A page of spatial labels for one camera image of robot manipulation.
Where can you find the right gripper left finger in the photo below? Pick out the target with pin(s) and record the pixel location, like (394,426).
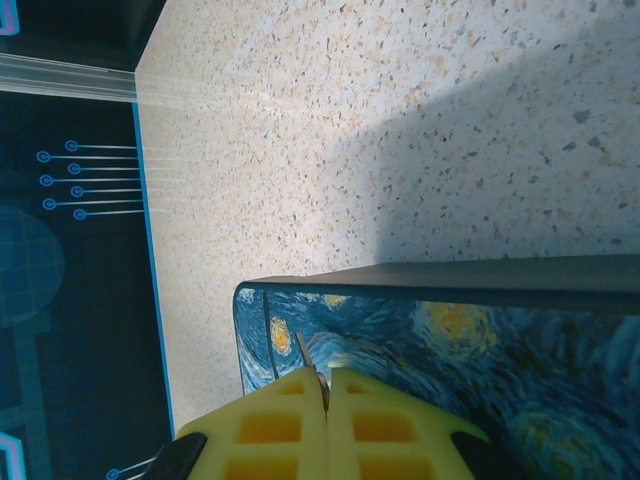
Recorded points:
(270,430)

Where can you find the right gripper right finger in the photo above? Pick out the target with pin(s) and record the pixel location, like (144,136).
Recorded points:
(380,430)

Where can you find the starry night painted tin box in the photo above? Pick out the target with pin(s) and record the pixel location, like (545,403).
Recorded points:
(450,380)

